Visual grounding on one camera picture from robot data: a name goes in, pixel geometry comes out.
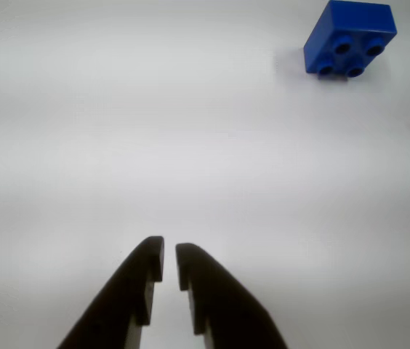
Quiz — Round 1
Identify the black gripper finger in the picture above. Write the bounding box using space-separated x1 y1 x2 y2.
56 236 165 349
174 242 289 349

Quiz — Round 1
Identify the blue lego brick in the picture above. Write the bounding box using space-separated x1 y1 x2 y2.
303 0 398 79

